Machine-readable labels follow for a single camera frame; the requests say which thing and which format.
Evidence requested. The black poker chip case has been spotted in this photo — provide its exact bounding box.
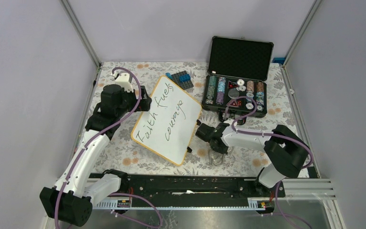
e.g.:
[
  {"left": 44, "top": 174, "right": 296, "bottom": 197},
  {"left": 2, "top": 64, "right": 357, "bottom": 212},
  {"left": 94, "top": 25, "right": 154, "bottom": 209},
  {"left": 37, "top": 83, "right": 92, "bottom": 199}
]
[{"left": 202, "top": 36, "right": 274, "bottom": 120}]

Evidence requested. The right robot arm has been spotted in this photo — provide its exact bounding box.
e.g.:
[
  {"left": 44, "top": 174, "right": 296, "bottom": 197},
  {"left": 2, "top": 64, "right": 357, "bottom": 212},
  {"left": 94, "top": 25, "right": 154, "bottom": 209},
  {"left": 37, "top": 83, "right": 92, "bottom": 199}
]
[{"left": 195, "top": 121, "right": 313, "bottom": 197}]

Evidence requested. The dark grey lego baseplate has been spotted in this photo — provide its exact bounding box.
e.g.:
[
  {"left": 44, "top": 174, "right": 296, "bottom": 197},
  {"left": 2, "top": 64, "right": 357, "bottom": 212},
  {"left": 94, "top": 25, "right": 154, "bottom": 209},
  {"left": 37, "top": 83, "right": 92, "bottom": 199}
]
[{"left": 170, "top": 71, "right": 194, "bottom": 90}]

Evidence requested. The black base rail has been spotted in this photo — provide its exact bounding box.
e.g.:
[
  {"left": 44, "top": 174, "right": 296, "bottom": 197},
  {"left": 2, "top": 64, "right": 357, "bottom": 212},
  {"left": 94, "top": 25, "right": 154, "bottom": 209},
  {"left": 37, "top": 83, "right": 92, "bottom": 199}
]
[{"left": 95, "top": 170, "right": 285, "bottom": 210}]

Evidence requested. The yellow framed whiteboard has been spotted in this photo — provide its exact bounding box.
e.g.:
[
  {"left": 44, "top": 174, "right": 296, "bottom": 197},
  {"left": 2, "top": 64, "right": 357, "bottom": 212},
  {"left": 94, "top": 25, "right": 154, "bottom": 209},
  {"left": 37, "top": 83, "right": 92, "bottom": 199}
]
[{"left": 131, "top": 76, "right": 202, "bottom": 166}]

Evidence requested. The blue lego brick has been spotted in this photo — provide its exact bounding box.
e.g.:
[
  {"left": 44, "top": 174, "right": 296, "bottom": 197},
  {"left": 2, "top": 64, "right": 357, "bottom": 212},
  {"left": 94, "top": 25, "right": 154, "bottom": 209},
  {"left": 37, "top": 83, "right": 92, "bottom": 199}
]
[{"left": 179, "top": 74, "right": 191, "bottom": 82}]

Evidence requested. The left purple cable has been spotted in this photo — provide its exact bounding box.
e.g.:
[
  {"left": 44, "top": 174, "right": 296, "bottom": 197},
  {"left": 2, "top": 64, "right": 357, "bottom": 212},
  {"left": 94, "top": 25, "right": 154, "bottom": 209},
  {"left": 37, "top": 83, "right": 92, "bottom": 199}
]
[{"left": 54, "top": 67, "right": 142, "bottom": 229}]

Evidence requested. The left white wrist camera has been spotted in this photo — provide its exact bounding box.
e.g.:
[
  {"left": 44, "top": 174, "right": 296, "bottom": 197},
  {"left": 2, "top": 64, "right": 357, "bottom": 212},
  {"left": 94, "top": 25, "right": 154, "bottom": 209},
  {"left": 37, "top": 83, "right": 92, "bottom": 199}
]
[{"left": 115, "top": 72, "right": 133, "bottom": 93}]

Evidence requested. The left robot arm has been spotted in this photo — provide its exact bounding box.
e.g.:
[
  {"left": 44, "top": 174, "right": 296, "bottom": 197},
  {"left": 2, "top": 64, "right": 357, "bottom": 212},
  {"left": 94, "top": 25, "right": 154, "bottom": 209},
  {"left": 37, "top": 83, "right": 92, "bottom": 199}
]
[{"left": 40, "top": 84, "right": 152, "bottom": 229}]

